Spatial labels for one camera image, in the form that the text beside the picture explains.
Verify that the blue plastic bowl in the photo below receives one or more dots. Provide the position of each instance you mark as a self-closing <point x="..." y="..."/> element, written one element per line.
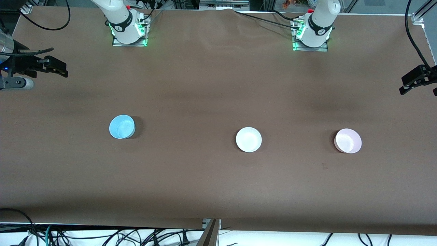
<point x="121" y="127"/>

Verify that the orange objects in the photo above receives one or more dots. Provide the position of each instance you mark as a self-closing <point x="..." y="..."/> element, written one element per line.
<point x="291" y="3"/>

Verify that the pink plastic bowl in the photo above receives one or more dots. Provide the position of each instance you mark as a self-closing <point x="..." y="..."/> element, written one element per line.
<point x="348" y="140"/>

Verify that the aluminium frame post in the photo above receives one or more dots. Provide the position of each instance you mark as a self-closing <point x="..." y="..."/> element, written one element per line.
<point x="210" y="234"/>

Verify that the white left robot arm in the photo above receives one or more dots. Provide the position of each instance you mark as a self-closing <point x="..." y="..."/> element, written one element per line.
<point x="319" y="27"/>

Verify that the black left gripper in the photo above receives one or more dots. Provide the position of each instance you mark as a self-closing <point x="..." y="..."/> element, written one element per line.
<point x="415" y="77"/>

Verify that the white plastic bowl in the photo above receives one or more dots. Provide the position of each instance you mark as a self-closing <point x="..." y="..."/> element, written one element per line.
<point x="248" y="139"/>

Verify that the brown table cover sheet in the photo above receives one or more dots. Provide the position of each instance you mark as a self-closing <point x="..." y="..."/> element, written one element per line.
<point x="205" y="102"/>

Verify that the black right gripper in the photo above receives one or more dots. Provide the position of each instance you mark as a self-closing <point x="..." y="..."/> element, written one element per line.
<point x="21" y="64"/>

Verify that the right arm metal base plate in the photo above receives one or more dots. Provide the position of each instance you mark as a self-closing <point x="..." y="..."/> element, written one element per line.
<point x="129" y="43"/>

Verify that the grey metal device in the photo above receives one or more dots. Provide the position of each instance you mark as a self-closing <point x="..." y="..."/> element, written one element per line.
<point x="223" y="4"/>

